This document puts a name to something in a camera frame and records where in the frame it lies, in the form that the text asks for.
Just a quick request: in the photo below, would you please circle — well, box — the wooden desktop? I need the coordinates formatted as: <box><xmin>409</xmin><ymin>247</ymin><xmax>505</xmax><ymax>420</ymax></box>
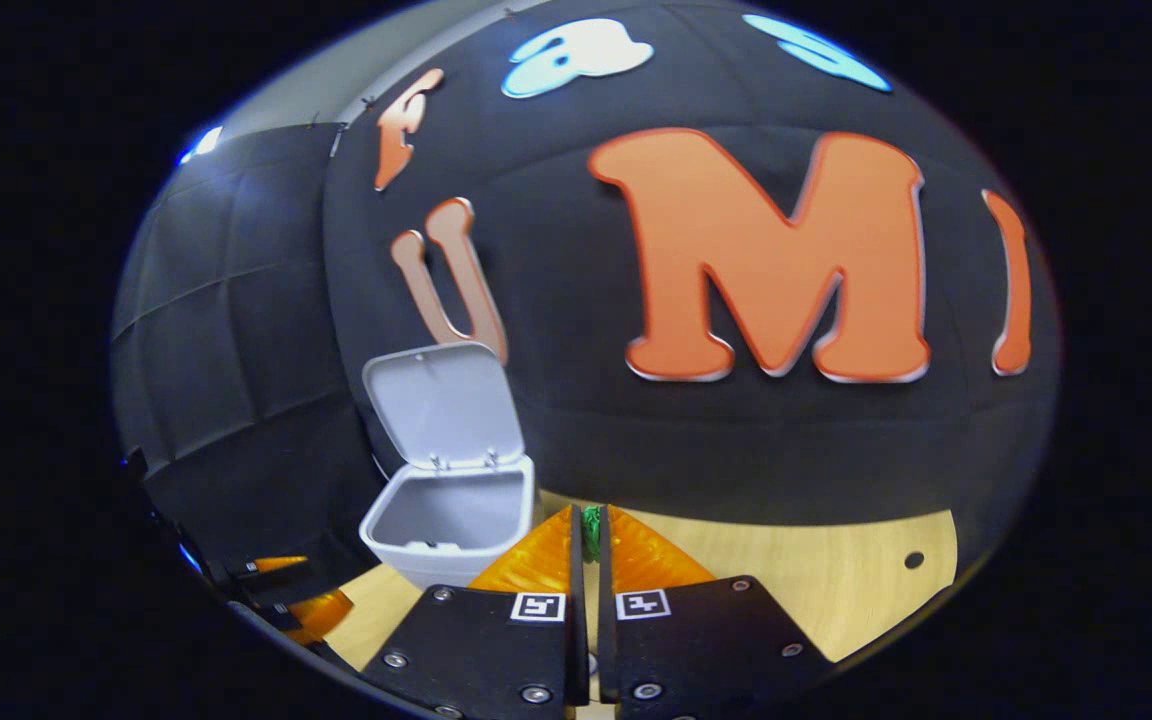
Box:
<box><xmin>321</xmin><ymin>490</ymin><xmax>959</xmax><ymax>720</ymax></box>

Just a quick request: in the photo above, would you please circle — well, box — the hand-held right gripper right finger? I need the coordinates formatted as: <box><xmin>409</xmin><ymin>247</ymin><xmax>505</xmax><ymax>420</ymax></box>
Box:
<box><xmin>596</xmin><ymin>505</ymin><xmax>837</xmax><ymax>720</ymax></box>

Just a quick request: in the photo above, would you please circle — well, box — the white desktop garbage bin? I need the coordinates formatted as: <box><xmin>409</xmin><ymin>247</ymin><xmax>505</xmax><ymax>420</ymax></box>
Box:
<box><xmin>358</xmin><ymin>341</ymin><xmax>537</xmax><ymax>591</ymax></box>

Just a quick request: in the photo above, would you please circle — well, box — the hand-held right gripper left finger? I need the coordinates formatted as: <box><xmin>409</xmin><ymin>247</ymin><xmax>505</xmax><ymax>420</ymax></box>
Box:
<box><xmin>361</xmin><ymin>505</ymin><xmax>592</xmax><ymax>720</ymax></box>

